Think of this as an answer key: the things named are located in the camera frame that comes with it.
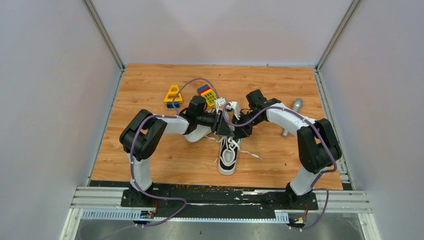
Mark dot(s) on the aluminium frame rail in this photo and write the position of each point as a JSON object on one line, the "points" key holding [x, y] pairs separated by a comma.
{"points": [[97, 197]]}

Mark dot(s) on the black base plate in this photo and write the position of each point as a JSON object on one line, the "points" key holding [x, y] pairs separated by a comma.
{"points": [[204, 201]]}

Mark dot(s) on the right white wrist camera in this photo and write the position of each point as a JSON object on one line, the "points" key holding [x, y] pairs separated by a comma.
{"points": [[233, 106]]}

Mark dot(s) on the colourful toy block stack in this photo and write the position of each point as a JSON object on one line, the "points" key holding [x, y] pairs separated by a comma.
{"points": [[208, 94]]}

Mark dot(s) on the yellow triangle toy block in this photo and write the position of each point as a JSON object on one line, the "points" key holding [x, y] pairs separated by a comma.
{"points": [[173, 98]]}

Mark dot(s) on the black white sneaker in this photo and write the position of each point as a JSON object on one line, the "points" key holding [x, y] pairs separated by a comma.
{"points": [[225, 157]]}

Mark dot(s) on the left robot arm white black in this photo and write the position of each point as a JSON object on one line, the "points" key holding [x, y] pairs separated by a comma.
{"points": [[143, 134]]}

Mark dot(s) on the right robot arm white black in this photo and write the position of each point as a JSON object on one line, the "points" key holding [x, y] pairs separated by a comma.
{"points": [[318, 147]]}

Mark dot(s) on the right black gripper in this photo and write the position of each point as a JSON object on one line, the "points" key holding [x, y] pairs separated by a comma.
{"points": [[240, 132]]}

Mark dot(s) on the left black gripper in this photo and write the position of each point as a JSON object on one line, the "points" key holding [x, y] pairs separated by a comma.
{"points": [[219, 127]]}

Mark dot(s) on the white shoe upside down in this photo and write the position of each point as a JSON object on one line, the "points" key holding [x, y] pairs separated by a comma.
{"points": [[197, 134]]}

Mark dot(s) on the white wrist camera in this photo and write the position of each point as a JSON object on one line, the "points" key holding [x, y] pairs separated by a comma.
{"points": [[219, 102], [233, 106]]}

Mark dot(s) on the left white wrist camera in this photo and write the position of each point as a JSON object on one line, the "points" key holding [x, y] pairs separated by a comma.
{"points": [[219, 102]]}

